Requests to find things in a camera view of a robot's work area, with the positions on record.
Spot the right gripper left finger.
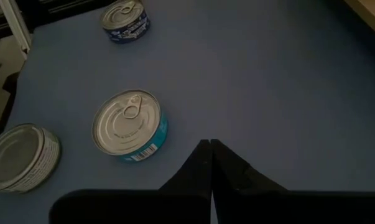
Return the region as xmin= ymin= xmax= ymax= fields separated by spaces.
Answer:
xmin=158 ymin=139 xmax=212 ymax=192

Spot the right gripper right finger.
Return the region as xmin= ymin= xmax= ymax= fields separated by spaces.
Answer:
xmin=210 ymin=139 xmax=288 ymax=192

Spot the blue table mat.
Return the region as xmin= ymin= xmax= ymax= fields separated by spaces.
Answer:
xmin=0 ymin=0 xmax=375 ymax=224

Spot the teal label tuna can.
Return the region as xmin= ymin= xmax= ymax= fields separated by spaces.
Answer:
xmin=91 ymin=89 xmax=169 ymax=164

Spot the dark blue label tuna can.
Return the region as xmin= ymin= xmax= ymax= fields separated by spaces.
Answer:
xmin=99 ymin=0 xmax=151 ymax=44

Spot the green label tuna can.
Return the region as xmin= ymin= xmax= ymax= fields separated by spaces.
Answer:
xmin=0 ymin=123 xmax=63 ymax=194

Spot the wooden shelf black metal frame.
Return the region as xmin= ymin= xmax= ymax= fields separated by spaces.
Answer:
xmin=344 ymin=0 xmax=375 ymax=43

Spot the white mounting bracket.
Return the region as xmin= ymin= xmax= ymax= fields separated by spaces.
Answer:
xmin=0 ymin=0 xmax=32 ymax=60

